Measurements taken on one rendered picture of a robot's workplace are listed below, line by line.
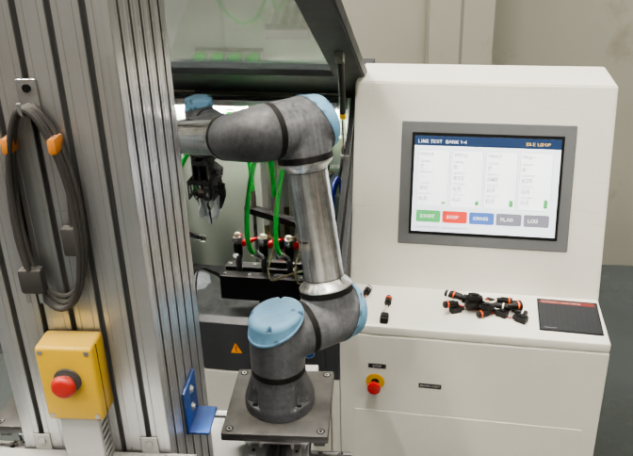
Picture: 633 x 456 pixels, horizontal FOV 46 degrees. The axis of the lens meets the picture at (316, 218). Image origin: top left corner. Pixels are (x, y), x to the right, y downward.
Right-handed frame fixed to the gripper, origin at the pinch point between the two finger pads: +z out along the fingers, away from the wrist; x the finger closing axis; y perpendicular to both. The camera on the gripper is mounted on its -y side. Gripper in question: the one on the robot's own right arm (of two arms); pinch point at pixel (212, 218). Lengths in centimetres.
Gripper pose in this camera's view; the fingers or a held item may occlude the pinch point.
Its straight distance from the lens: 209.7
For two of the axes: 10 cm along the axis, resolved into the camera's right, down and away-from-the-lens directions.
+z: 0.3, 9.1, 4.2
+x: 9.8, 0.5, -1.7
